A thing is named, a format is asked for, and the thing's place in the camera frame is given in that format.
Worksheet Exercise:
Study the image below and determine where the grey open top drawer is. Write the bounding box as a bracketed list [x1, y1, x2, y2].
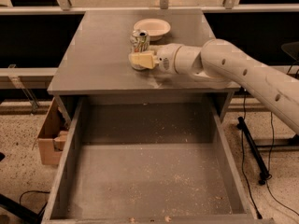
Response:
[42, 98, 274, 224]

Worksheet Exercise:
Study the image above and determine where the black cable floor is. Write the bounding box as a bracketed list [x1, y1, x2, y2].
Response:
[238, 87, 299, 219]
[18, 189, 50, 217]

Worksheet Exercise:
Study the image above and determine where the metal window rail frame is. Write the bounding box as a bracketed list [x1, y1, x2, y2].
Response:
[0, 0, 299, 91]

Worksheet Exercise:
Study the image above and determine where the brown cardboard box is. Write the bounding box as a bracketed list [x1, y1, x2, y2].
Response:
[36, 99, 68, 165]

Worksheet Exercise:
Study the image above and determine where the grey wooden cabinet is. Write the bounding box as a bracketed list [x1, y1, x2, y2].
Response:
[49, 8, 238, 122]

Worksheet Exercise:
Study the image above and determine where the black cable right floor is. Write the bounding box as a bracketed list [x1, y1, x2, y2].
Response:
[238, 87, 299, 219]

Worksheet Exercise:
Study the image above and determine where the white paper bowl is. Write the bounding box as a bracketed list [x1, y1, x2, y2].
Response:
[134, 19, 171, 41]

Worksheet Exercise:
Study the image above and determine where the black stand leg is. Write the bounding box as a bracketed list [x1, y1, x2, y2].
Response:
[237, 117, 271, 185]
[0, 194, 40, 224]

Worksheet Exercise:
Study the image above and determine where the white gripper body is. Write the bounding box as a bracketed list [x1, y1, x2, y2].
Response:
[157, 43, 182, 74]

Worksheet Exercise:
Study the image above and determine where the metal bracket left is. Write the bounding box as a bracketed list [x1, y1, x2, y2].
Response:
[8, 64, 40, 114]

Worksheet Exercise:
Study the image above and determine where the black stand leg right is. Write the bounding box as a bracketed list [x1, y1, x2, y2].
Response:
[237, 117, 271, 185]

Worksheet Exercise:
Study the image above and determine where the black stand leg left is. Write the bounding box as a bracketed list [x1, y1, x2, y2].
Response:
[0, 194, 40, 224]

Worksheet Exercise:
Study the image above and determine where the black cable left floor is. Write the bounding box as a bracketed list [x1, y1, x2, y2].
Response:
[18, 189, 50, 217]

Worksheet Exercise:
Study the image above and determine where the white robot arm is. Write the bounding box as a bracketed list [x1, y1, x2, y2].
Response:
[128, 39, 299, 133]

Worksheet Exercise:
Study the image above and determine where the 7up soda can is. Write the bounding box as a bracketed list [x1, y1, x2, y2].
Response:
[129, 29, 150, 71]

